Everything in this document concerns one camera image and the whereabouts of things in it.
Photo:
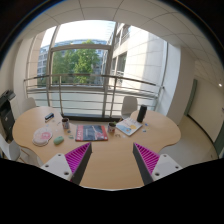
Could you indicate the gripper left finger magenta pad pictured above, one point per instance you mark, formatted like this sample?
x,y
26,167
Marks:
x,y
70,166

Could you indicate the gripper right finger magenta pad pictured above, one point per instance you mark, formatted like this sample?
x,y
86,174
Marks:
x,y
153,166

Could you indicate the light green computer mouse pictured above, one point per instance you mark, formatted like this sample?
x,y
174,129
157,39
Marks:
x,y
58,140

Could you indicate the round pink white mouse pad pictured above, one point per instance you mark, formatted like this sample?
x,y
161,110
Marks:
x,y
42,136

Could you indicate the red dark magazine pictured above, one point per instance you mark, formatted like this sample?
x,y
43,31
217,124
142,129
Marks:
x,y
91,133

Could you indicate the light blue yellow booklet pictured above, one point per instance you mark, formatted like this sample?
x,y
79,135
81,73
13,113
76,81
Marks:
x,y
128,126

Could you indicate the black cylindrical bottle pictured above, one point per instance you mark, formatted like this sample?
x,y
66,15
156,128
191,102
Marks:
x,y
142,113

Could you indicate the small black blue stapler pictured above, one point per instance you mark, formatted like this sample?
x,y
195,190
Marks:
x,y
49,116

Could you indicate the mug right patterned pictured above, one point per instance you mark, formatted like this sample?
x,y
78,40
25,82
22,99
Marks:
x,y
111,127

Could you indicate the white chair far right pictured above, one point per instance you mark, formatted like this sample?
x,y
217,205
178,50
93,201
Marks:
x,y
129,106

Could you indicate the white chair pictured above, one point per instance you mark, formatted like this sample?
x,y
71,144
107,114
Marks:
x,y
129,106
14,152
28,104

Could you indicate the white chair near left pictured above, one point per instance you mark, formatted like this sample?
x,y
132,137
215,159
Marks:
x,y
14,152

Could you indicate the metal balcony railing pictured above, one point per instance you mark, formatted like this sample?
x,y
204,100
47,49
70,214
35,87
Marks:
x,y
90,94

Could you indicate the white chair far left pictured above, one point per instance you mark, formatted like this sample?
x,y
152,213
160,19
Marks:
x,y
28,104

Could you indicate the black office printer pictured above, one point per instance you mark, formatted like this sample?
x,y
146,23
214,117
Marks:
x,y
6,114

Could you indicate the green door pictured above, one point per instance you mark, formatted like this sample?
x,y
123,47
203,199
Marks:
x,y
191,97

